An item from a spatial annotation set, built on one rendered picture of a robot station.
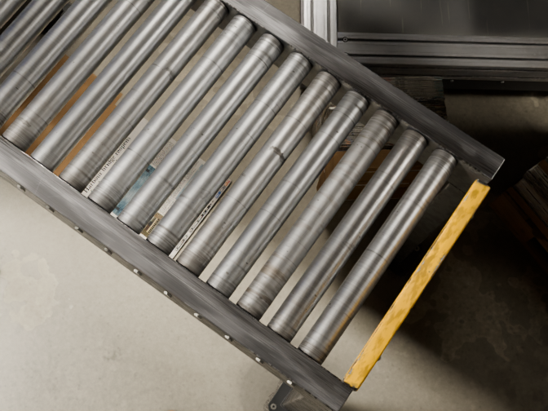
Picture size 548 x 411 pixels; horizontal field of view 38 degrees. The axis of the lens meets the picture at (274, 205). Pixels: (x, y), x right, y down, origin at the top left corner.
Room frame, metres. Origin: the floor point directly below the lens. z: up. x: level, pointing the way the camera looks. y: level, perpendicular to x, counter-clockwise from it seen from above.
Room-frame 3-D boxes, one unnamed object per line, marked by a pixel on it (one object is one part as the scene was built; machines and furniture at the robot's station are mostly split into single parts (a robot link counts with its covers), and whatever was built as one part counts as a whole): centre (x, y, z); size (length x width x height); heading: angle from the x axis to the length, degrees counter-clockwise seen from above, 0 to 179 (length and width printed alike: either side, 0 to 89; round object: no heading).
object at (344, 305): (0.33, -0.20, 0.77); 0.47 x 0.05 x 0.05; 155
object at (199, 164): (0.60, 0.36, 0.00); 0.37 x 0.28 x 0.01; 65
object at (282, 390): (0.08, -0.15, 0.01); 0.14 x 0.13 x 0.01; 155
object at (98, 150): (0.55, 0.27, 0.77); 0.47 x 0.05 x 0.05; 155
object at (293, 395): (0.08, -0.15, 0.34); 0.06 x 0.06 x 0.68; 65
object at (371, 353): (0.29, -0.27, 0.81); 0.43 x 0.03 x 0.02; 155
